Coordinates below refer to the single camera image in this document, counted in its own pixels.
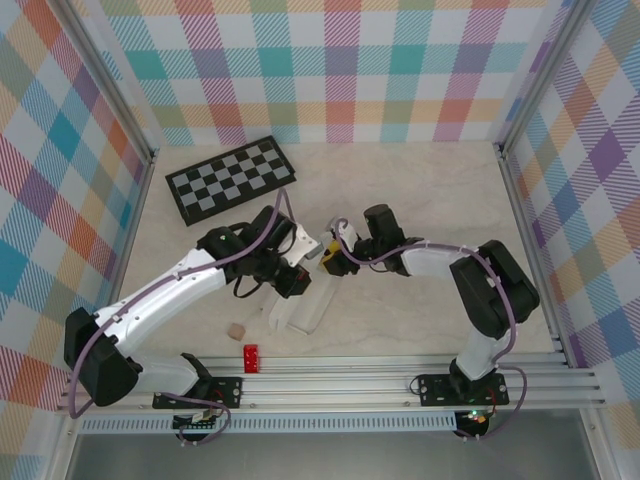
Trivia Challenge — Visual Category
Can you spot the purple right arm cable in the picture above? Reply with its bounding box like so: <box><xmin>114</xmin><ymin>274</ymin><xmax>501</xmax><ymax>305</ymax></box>
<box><xmin>335</xmin><ymin>217</ymin><xmax>532</xmax><ymax>441</ymax></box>

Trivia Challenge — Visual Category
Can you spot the small electronics board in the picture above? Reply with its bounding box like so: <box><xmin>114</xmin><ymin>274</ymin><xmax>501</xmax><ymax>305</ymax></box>
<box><xmin>172</xmin><ymin>407</ymin><xmax>225</xmax><ymax>435</ymax></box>

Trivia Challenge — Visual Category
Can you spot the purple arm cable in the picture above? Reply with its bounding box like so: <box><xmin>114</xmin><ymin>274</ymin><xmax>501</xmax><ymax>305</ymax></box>
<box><xmin>67</xmin><ymin>189</ymin><xmax>301</xmax><ymax>446</ymax></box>
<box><xmin>335</xmin><ymin>217</ymin><xmax>532</xmax><ymax>441</ymax></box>

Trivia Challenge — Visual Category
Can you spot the white paper box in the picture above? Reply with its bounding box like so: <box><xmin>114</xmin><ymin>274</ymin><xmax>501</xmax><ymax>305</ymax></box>
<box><xmin>258</xmin><ymin>272</ymin><xmax>337</xmax><ymax>337</ymax></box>

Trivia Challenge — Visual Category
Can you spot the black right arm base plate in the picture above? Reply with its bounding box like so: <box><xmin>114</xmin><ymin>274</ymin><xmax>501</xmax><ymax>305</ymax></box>
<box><xmin>418</xmin><ymin>372</ymin><xmax>510</xmax><ymax>407</ymax></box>

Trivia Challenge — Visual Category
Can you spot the black grey chessboard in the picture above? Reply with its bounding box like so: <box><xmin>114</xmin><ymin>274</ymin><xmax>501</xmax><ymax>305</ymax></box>
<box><xmin>164</xmin><ymin>134</ymin><xmax>300</xmax><ymax>229</ymax></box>

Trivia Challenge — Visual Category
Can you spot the aluminium corner post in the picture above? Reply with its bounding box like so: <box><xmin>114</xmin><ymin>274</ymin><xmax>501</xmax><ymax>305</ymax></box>
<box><xmin>493</xmin><ymin>0</ymin><xmax>599</xmax><ymax>156</ymax></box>
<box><xmin>49</xmin><ymin>0</ymin><xmax>157</xmax><ymax>166</ymax></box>

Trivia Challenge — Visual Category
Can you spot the grey metal panel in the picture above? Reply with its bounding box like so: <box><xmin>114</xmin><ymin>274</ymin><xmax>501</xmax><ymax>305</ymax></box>
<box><xmin>64</xmin><ymin>432</ymin><xmax>601</xmax><ymax>480</ymax></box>

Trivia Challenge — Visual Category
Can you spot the wide aluminium rail frame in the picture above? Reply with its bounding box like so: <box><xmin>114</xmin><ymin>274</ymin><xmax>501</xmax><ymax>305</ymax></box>
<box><xmin>57</xmin><ymin>353</ymin><xmax>609</xmax><ymax>414</ymax></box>

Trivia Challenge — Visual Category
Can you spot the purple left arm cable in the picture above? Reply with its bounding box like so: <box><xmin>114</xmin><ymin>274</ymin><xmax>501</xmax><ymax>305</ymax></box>
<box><xmin>67</xmin><ymin>189</ymin><xmax>301</xmax><ymax>446</ymax></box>

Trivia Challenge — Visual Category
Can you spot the electronics board with green light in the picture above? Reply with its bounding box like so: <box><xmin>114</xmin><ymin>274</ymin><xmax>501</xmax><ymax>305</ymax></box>
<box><xmin>455</xmin><ymin>407</ymin><xmax>496</xmax><ymax>437</ymax></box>

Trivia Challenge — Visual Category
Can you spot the white slotted cable duct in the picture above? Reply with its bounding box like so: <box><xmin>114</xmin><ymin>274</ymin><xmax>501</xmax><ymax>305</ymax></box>
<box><xmin>79</xmin><ymin>412</ymin><xmax>459</xmax><ymax>435</ymax></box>

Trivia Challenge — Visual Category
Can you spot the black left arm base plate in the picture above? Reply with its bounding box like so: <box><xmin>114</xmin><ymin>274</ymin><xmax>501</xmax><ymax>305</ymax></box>
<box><xmin>152</xmin><ymin>374</ymin><xmax>245</xmax><ymax>410</ymax></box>

